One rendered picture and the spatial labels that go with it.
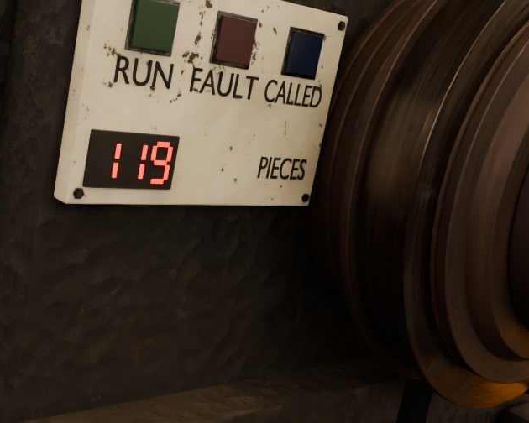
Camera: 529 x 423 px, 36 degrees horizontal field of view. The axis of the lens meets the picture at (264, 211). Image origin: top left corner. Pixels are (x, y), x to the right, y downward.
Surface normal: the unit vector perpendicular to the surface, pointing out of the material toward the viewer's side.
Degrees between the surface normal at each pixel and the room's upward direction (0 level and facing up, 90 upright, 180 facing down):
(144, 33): 90
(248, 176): 90
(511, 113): 69
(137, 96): 90
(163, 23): 90
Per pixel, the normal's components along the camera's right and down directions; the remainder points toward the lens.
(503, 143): -0.29, -0.11
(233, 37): 0.66, 0.28
